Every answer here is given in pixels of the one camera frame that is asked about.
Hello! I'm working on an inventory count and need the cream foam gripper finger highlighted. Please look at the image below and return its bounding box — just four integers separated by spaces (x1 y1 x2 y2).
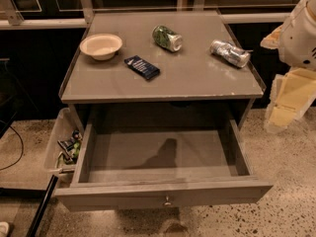
265 67 316 133

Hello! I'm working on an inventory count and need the grey top drawer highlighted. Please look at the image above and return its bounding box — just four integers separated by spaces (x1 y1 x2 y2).
54 103 275 213

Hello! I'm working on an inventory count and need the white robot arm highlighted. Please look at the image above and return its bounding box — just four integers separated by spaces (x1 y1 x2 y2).
260 0 316 133

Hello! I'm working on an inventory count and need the silver crushed can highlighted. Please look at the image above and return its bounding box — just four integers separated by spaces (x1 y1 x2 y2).
209 39 251 68

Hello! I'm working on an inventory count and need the green soda can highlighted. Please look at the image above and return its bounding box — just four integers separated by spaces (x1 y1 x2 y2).
152 26 183 52

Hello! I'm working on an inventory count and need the dark blue snack packet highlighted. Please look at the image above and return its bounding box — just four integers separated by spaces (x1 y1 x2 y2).
124 55 160 80

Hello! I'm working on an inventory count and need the white paper bowl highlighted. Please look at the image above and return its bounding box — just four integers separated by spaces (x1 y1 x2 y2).
79 34 122 60

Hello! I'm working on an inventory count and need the black bar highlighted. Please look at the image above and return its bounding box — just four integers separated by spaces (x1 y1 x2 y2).
26 175 58 237

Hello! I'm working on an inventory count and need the white shoe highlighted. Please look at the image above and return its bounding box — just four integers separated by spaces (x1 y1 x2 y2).
0 221 10 237

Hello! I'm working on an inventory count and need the metal railing frame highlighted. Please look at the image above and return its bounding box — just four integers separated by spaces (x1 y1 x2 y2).
0 0 299 30

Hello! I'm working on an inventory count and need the black cable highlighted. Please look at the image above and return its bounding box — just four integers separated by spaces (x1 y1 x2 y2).
0 119 25 172

